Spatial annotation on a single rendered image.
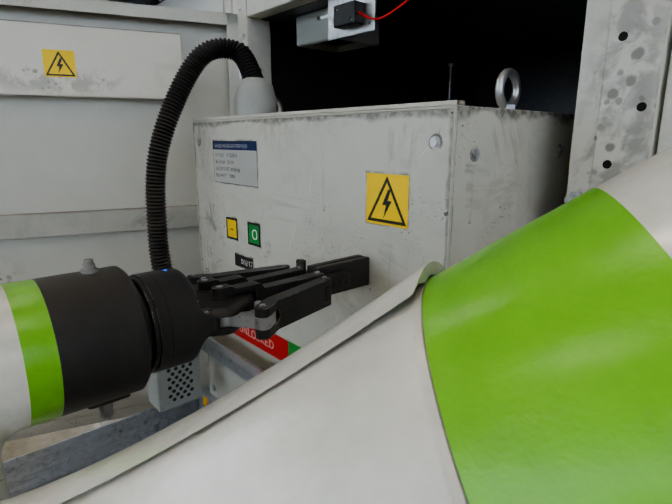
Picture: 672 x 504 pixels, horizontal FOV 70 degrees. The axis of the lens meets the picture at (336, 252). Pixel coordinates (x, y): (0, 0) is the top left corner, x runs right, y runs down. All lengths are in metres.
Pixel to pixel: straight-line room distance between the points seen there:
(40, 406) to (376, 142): 0.34
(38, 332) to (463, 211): 0.33
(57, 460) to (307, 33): 0.79
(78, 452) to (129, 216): 0.40
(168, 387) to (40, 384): 0.49
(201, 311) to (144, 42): 0.65
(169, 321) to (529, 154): 0.38
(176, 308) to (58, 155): 0.63
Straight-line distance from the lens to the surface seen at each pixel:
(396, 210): 0.47
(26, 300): 0.34
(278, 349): 0.68
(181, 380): 0.82
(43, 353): 0.33
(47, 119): 0.96
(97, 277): 0.36
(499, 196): 0.49
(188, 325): 0.36
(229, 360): 0.72
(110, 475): 0.18
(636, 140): 0.51
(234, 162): 0.70
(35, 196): 0.97
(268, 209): 0.64
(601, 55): 0.53
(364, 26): 0.76
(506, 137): 0.49
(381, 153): 0.48
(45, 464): 0.90
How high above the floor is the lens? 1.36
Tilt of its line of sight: 13 degrees down
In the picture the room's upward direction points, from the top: straight up
